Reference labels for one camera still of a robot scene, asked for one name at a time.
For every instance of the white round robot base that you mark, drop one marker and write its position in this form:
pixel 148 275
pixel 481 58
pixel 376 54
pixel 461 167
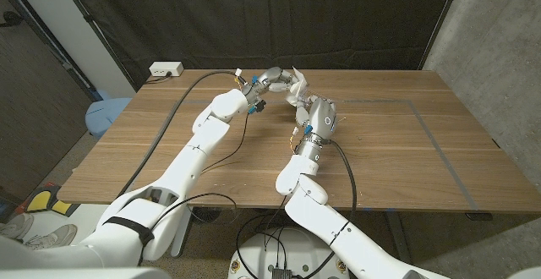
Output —
pixel 296 258

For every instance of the grey table leg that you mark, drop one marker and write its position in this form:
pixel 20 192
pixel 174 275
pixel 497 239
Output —
pixel 399 241

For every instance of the light blue stool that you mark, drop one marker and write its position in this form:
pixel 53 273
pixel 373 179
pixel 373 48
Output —
pixel 105 114

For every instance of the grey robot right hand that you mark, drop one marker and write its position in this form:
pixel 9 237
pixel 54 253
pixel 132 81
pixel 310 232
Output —
pixel 321 120

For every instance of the grey sneaker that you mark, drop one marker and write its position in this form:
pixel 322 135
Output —
pixel 14 226
pixel 53 234

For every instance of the white table leg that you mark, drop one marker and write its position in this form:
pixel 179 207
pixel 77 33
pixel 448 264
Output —
pixel 188 236

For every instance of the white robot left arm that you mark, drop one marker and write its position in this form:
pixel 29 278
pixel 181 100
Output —
pixel 186 169

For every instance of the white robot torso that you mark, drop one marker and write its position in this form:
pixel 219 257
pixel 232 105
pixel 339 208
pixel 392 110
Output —
pixel 84 274

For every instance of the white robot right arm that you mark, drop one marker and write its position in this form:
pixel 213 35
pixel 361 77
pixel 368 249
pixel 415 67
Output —
pixel 321 215

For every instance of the yellow and black floor mat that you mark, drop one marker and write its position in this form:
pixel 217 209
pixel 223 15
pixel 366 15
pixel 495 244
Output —
pixel 40 203

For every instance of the black round vent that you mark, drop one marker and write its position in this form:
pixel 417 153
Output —
pixel 207 216

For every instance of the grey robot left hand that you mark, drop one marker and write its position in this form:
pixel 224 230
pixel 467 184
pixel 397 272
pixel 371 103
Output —
pixel 270 80

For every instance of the dark wall rail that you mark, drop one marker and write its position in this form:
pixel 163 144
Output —
pixel 42 36

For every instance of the white power strip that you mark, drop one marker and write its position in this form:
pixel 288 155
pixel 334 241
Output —
pixel 166 69

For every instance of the white tissue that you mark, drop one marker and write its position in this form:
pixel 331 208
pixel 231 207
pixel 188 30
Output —
pixel 302 85

